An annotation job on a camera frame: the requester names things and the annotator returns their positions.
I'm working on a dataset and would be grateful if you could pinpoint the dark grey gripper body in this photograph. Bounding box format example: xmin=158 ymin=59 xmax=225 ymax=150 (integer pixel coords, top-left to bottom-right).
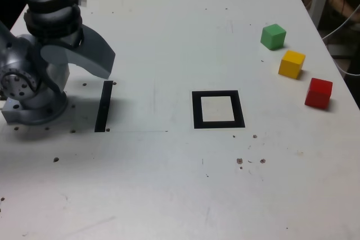
xmin=66 ymin=25 xmax=86 ymax=48

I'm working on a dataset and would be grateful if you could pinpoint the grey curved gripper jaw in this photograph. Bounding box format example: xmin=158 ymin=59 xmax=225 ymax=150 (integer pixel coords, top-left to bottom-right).
xmin=40 ymin=24 xmax=116 ymax=80
xmin=46 ymin=63 xmax=70 ymax=93

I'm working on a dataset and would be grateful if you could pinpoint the green cube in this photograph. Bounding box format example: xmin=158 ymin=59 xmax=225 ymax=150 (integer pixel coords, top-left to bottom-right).
xmin=260 ymin=23 xmax=287 ymax=51

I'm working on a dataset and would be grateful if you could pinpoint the yellow cube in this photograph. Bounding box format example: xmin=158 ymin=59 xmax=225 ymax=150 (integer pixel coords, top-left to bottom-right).
xmin=278 ymin=49 xmax=307 ymax=80

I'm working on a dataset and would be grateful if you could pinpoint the red cube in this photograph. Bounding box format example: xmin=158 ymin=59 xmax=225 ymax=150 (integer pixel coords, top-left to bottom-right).
xmin=304 ymin=77 xmax=334 ymax=110

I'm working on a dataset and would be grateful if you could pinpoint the black tape square outline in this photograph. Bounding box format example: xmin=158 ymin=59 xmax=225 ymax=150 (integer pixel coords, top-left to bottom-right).
xmin=191 ymin=90 xmax=246 ymax=130

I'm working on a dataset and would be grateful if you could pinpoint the black tape strip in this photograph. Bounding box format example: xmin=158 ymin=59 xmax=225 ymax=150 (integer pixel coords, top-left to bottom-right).
xmin=94 ymin=80 xmax=114 ymax=133

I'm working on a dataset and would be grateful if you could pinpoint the person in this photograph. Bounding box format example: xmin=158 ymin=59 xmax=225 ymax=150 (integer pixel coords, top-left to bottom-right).
xmin=328 ymin=0 xmax=357 ymax=17

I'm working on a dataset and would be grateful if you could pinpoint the white cable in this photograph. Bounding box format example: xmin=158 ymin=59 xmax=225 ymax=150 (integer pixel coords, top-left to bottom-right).
xmin=322 ymin=3 xmax=360 ymax=41
xmin=334 ymin=54 xmax=360 ymax=76

